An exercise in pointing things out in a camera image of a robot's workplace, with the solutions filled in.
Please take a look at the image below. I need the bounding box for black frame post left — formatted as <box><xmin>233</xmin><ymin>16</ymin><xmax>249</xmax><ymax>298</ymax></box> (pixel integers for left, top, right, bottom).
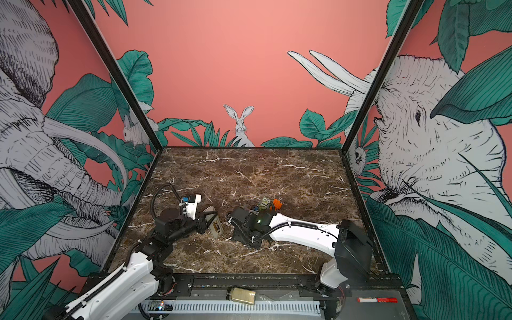
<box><xmin>67</xmin><ymin>0</ymin><xmax>163</xmax><ymax>153</ymax></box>

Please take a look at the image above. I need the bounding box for green owl puzzle piece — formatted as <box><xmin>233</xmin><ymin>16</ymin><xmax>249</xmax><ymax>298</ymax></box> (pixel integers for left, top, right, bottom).
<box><xmin>258</xmin><ymin>197</ymin><xmax>272</xmax><ymax>210</ymax></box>

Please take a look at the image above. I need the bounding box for white slotted cable duct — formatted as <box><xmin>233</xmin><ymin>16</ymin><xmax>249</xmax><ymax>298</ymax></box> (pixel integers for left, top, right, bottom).
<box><xmin>141</xmin><ymin>300</ymin><xmax>323</xmax><ymax>316</ymax></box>

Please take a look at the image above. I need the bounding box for black corrugated left cable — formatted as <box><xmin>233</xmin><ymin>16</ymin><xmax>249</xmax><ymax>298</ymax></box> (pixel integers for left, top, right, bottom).
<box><xmin>149</xmin><ymin>183</ymin><xmax>184</xmax><ymax>221</ymax></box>

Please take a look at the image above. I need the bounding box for orange toy brick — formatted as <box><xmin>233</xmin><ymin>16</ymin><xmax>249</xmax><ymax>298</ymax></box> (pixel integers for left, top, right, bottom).
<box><xmin>272</xmin><ymin>199</ymin><xmax>282</xmax><ymax>211</ymax></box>

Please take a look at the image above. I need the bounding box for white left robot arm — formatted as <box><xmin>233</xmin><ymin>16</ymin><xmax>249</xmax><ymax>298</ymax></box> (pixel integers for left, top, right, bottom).
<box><xmin>42</xmin><ymin>206</ymin><xmax>217</xmax><ymax>319</ymax></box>

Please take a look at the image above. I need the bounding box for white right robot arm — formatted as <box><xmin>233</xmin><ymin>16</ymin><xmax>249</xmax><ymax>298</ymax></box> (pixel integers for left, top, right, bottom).
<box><xmin>227</xmin><ymin>207</ymin><xmax>373</xmax><ymax>289</ymax></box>

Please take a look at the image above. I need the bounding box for black frame post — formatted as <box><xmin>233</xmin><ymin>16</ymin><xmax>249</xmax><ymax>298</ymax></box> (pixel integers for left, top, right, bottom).
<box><xmin>67</xmin><ymin>0</ymin><xmax>163</xmax><ymax>153</ymax></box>
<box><xmin>341</xmin><ymin>0</ymin><xmax>423</xmax><ymax>155</ymax></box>

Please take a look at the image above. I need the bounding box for red marker pen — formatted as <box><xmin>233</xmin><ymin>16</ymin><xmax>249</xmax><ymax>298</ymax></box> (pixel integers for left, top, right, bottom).
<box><xmin>357</xmin><ymin>297</ymin><xmax>398</xmax><ymax>303</ymax></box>

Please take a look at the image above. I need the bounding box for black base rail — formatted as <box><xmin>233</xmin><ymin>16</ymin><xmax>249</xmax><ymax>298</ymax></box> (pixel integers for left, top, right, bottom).
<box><xmin>164</xmin><ymin>273</ymin><xmax>341</xmax><ymax>299</ymax></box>

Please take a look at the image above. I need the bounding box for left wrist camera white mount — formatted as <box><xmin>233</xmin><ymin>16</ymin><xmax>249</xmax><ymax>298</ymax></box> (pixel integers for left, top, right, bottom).
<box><xmin>179</xmin><ymin>194</ymin><xmax>201</xmax><ymax>220</ymax></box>

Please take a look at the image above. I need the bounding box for grey remote control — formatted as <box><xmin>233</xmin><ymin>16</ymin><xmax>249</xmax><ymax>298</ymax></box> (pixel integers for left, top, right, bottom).
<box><xmin>204</xmin><ymin>206</ymin><xmax>223</xmax><ymax>239</ymax></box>

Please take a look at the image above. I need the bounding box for black frame post right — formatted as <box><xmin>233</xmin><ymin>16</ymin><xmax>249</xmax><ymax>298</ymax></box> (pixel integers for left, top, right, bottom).
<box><xmin>341</xmin><ymin>0</ymin><xmax>423</xmax><ymax>155</ymax></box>

